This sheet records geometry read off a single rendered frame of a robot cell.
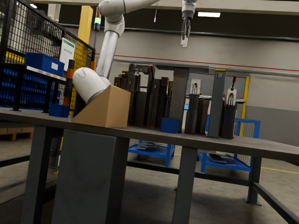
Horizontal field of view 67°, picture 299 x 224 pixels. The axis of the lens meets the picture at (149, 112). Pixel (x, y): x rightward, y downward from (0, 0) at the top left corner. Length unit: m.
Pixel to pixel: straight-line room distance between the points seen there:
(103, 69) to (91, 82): 0.31
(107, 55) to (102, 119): 0.62
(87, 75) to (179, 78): 0.61
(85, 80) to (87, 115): 0.23
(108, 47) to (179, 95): 0.61
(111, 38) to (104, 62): 0.20
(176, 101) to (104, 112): 0.57
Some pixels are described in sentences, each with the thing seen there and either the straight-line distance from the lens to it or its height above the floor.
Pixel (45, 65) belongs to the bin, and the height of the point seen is 1.08.
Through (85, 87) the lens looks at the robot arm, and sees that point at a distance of 1.35.
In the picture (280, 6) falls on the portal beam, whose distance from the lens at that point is 5.78.
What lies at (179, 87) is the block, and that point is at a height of 1.01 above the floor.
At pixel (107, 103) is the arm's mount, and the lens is 1.19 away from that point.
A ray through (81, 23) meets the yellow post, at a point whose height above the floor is 1.78.
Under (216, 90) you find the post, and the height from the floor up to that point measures 1.01.
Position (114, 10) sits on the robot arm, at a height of 1.48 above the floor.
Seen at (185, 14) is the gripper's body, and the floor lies 1.52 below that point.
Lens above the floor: 0.78
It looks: 1 degrees up
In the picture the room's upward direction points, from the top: 7 degrees clockwise
